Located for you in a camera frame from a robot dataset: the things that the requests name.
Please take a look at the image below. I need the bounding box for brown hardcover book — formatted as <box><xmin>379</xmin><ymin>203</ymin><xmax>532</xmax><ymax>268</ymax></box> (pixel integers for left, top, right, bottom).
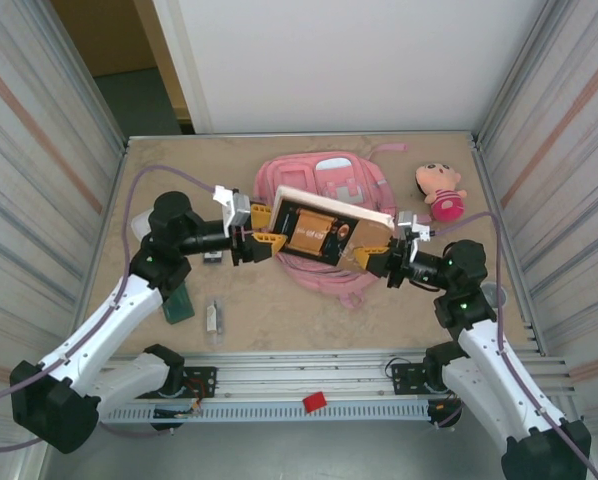
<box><xmin>270</xmin><ymin>184</ymin><xmax>396</xmax><ymax>275</ymax></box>

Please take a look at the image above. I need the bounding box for pink school backpack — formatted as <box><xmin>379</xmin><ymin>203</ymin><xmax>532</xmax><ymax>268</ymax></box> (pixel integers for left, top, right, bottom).
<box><xmin>252</xmin><ymin>142</ymin><xmax>410</xmax><ymax>310</ymax></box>

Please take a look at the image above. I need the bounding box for dark green box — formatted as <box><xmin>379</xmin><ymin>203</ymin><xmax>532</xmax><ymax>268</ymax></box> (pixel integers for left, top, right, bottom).
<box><xmin>161</xmin><ymin>282</ymin><xmax>196</xmax><ymax>325</ymax></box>

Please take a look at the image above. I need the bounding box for clear plastic pen case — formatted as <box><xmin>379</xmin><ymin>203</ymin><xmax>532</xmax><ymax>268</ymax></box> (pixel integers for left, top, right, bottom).
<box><xmin>202</xmin><ymin>297</ymin><xmax>229</xmax><ymax>350</ymax></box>

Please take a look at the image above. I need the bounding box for round grey disc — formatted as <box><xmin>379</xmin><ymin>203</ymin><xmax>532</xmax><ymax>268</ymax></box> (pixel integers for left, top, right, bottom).
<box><xmin>481</xmin><ymin>281</ymin><xmax>511</xmax><ymax>307</ymax></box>

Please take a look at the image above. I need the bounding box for plush doll pink striped shirt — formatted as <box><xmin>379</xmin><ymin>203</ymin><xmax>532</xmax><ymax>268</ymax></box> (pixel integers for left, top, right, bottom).
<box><xmin>412</xmin><ymin>162</ymin><xmax>469</xmax><ymax>222</ymax></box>

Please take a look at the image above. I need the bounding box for red plastic block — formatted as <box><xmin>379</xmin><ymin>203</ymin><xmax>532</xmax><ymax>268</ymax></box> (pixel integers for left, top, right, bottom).
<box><xmin>302</xmin><ymin>392</ymin><xmax>329</xmax><ymax>415</ymax></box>

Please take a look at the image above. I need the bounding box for brown wooden door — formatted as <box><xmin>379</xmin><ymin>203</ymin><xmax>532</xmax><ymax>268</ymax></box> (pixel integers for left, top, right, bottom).
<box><xmin>51</xmin><ymin>0</ymin><xmax>190</xmax><ymax>135</ymax></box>

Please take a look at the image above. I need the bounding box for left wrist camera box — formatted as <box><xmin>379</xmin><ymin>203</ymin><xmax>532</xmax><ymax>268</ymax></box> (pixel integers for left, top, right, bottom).
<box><xmin>212</xmin><ymin>184</ymin><xmax>253</xmax><ymax>229</ymax></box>

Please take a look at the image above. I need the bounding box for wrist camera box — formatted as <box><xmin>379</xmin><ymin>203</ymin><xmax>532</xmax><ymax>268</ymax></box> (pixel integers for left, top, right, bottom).
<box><xmin>396</xmin><ymin>209</ymin><xmax>433</xmax><ymax>246</ymax></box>
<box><xmin>212</xmin><ymin>184</ymin><xmax>253</xmax><ymax>229</ymax></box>

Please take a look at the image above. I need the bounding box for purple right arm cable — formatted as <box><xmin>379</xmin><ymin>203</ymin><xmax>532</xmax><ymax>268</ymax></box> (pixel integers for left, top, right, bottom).
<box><xmin>423</xmin><ymin>212</ymin><xmax>598</xmax><ymax>480</ymax></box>

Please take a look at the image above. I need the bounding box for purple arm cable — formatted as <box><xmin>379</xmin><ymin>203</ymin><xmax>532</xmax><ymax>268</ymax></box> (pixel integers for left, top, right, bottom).
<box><xmin>423</xmin><ymin>212</ymin><xmax>598</xmax><ymax>480</ymax></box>
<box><xmin>0</xmin><ymin>166</ymin><xmax>220</xmax><ymax>451</ymax></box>

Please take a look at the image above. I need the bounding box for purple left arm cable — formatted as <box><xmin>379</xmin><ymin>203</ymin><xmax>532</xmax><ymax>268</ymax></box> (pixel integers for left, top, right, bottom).
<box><xmin>0</xmin><ymin>166</ymin><xmax>220</xmax><ymax>451</ymax></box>

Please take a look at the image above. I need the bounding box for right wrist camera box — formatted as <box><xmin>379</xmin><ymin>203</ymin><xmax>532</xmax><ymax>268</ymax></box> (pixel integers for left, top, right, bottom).
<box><xmin>396</xmin><ymin>209</ymin><xmax>433</xmax><ymax>246</ymax></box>

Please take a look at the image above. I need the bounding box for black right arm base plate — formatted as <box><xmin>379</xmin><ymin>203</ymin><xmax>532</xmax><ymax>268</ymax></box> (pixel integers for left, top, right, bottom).
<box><xmin>391</xmin><ymin>360</ymin><xmax>480</xmax><ymax>396</ymax></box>

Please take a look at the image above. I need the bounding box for aluminium rail frame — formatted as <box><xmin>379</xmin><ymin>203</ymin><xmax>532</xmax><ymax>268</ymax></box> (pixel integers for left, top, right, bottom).
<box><xmin>98</xmin><ymin>349</ymin><xmax>576</xmax><ymax>402</ymax></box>

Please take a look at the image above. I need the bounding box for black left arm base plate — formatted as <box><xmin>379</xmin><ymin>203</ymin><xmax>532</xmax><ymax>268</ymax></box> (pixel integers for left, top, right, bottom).
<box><xmin>168</xmin><ymin>366</ymin><xmax>218</xmax><ymax>400</ymax></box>

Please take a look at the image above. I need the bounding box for white slotted cable duct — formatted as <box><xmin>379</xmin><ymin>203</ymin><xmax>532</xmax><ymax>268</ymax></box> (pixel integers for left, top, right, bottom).
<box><xmin>98</xmin><ymin>402</ymin><xmax>433</xmax><ymax>425</ymax></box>

